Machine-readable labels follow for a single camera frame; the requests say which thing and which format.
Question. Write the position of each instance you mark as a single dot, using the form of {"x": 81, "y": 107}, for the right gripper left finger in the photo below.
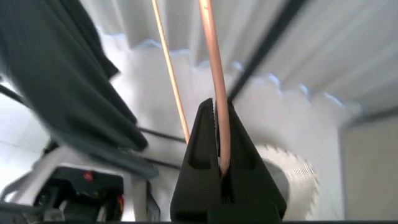
{"x": 199, "y": 186}

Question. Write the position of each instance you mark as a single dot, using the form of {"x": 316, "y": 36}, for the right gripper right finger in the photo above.
{"x": 252, "y": 193}

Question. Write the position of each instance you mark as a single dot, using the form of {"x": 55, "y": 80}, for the pink clothes hanger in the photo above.
{"x": 214, "y": 46}

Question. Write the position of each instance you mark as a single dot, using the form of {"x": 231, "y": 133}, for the dark grey long-sleeved shirt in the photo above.
{"x": 62, "y": 77}

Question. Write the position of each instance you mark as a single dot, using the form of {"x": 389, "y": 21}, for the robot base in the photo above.
{"x": 77, "y": 186}

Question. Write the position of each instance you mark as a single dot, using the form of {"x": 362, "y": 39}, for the white laundry basket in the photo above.
{"x": 295, "y": 180}

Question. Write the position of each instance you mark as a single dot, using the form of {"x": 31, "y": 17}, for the black clothes rack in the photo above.
{"x": 267, "y": 43}

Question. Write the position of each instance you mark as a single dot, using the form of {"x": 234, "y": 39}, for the white curtain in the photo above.
{"x": 342, "y": 46}

